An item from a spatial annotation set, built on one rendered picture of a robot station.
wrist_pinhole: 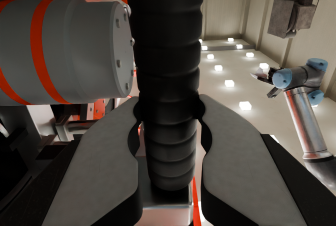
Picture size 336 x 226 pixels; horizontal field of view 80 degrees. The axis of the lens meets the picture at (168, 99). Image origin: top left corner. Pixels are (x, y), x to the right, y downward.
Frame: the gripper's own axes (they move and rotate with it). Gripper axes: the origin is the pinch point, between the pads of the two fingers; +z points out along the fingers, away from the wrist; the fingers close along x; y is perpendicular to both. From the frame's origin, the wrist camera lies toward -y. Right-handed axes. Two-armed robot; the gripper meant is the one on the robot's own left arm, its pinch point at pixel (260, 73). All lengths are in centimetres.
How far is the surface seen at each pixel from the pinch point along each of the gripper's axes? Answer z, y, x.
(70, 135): -54, 10, 92
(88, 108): -42, 8, 90
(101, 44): -65, 30, 86
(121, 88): -65, 25, 84
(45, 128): -57, 14, 96
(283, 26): 461, -25, -478
